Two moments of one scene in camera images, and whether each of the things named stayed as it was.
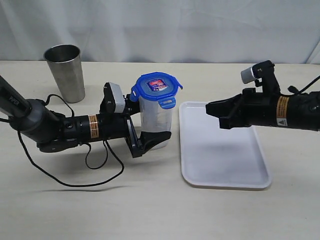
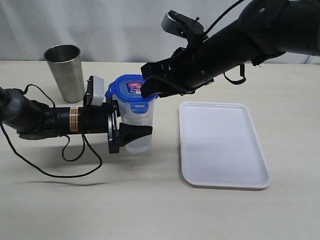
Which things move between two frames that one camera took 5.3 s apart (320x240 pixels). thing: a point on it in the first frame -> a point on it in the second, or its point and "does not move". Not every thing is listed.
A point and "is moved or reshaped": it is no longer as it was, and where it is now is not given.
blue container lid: [163, 86] is moved or reshaped
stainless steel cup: [65, 61] does not move
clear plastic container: [154, 118] is moved or reshaped
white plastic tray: [214, 157] does not move
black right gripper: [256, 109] -> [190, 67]
